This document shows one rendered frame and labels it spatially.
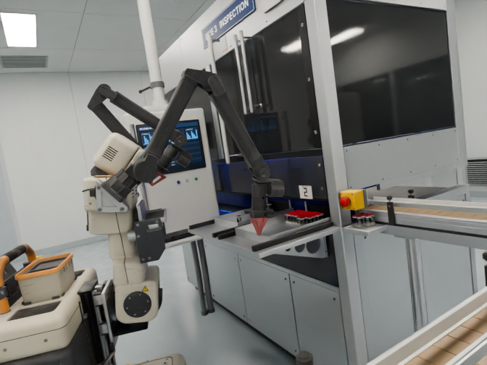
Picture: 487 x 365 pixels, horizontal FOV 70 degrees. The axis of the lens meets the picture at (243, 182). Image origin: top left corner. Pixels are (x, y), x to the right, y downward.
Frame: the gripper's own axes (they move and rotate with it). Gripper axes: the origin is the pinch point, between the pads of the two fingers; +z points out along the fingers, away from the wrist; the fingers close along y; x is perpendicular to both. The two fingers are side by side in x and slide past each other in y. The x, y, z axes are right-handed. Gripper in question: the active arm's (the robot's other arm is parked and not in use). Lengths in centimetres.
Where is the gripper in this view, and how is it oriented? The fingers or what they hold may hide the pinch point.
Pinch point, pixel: (259, 233)
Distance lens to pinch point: 138.4
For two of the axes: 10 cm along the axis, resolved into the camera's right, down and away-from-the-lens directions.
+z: -0.1, 10.0, 0.1
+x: -5.2, -0.1, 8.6
